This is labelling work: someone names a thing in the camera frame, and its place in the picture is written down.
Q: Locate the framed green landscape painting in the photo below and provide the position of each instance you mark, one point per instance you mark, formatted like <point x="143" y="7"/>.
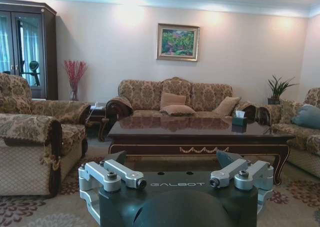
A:
<point x="178" y="42"/>

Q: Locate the dark wooden side table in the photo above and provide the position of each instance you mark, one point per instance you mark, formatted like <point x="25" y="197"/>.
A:
<point x="96" y="119"/>

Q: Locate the dark wooden glass cabinet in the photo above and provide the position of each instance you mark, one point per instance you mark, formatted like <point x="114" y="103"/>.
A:
<point x="27" y="49"/>

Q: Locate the floral three-seat sofa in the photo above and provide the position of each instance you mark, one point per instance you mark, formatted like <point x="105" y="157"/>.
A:
<point x="180" y="97"/>

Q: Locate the tan leaning cushion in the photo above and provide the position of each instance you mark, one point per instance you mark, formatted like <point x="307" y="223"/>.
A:
<point x="226" y="105"/>

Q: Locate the dark wooden coffee table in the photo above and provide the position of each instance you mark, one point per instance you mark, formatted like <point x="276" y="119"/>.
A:
<point x="200" y="134"/>

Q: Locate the green potted plant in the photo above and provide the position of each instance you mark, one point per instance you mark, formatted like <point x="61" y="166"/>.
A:
<point x="277" y="89"/>

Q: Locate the glass vase with red twigs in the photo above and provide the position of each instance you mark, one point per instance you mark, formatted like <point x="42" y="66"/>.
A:
<point x="74" y="74"/>

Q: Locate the floral sofa with teal cushion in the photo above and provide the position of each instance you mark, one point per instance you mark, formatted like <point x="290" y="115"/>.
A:
<point x="297" y="134"/>

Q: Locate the floral armchair with dark trim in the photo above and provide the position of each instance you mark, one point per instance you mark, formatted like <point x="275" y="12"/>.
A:
<point x="30" y="127"/>

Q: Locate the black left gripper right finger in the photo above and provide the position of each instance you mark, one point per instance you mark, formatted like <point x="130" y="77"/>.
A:
<point x="240" y="170"/>

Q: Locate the tan flat cushion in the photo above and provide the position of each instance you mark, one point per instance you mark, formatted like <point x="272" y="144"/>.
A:
<point x="177" y="109"/>

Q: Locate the tan square cushion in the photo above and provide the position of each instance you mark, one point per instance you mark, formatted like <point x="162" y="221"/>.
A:
<point x="172" y="100"/>

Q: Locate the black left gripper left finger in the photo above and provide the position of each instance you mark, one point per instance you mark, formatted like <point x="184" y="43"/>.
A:
<point x="110" y="172"/>

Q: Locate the dark green tissue box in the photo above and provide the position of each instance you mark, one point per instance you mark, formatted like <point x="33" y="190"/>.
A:
<point x="239" y="120"/>

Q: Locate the teal cushion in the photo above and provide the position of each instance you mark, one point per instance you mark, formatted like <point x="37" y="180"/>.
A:
<point x="306" y="117"/>

